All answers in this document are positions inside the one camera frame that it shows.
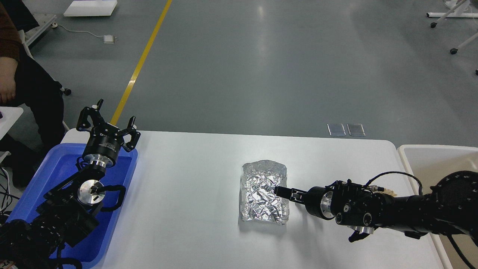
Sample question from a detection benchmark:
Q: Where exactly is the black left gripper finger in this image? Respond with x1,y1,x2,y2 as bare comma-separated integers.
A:
117,116,141,152
77,99,106,132

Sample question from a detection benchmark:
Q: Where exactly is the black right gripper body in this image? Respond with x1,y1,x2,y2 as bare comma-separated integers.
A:
302,186,335,220

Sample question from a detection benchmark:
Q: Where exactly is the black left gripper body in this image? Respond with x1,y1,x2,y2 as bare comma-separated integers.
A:
82,125,124,167

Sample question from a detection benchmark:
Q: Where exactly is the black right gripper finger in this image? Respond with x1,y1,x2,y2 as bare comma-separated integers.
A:
274,186,306,204

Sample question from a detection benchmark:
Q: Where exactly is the aluminium foil sheet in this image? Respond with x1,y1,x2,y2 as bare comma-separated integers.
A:
240,160,289,225

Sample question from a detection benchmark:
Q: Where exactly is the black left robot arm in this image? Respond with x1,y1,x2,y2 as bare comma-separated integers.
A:
1,99,141,269

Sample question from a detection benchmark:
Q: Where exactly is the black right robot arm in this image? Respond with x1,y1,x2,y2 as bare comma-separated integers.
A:
273,171,478,268

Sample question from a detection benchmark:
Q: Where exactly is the person's hand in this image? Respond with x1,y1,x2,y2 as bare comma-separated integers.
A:
0,57,18,104

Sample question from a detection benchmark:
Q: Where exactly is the blue plastic tray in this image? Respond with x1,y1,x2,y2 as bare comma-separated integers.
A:
1,143,138,269

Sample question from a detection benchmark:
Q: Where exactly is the crumpled brown paper ball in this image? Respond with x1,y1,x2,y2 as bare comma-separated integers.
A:
384,189,397,197

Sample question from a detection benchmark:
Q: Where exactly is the seated person in black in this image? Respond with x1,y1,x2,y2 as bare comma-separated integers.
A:
0,0,66,187

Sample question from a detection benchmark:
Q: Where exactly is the left floor metal plate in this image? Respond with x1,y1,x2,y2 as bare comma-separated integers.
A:
327,124,347,136

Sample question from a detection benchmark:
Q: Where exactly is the floor metal plate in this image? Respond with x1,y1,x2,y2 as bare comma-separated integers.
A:
347,124,366,137
327,124,347,136

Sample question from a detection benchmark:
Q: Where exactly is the right floor metal plate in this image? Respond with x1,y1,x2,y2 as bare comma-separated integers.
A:
347,124,366,137

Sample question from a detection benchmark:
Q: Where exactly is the white flat board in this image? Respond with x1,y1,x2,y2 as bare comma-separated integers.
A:
63,0,118,17

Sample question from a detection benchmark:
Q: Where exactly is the beige plastic bin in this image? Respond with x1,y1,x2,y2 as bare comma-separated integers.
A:
398,145,478,269

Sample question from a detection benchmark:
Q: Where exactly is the white wheeled stand base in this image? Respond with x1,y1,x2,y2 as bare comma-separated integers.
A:
416,16,477,83

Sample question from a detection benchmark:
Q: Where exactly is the white power adapter with cable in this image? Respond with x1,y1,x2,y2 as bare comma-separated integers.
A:
51,22,117,44

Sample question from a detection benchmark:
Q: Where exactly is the grey metal frame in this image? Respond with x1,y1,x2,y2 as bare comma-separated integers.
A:
19,13,58,58

